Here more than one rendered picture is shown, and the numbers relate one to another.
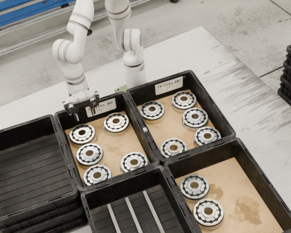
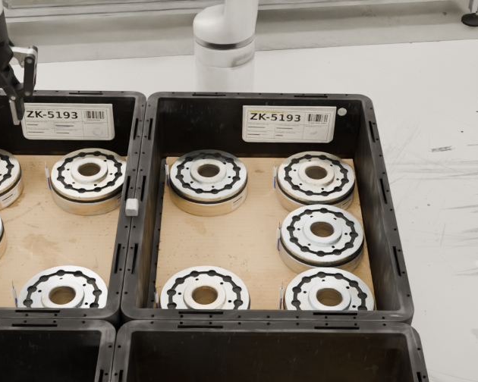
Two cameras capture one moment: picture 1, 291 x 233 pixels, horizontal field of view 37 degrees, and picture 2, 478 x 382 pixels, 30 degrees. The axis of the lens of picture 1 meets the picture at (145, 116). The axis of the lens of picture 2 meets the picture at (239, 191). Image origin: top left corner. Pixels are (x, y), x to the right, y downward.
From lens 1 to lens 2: 0.74 m
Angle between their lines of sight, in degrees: 13
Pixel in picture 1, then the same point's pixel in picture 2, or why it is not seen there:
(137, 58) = (227, 23)
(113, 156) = (28, 264)
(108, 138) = (46, 212)
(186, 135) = (274, 277)
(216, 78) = (461, 172)
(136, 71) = (219, 65)
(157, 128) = (200, 230)
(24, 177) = not seen: outside the picture
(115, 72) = not seen: hidden behind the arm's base
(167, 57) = (353, 82)
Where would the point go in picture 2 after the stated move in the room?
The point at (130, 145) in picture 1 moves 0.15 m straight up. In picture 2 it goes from (95, 250) to (84, 156)
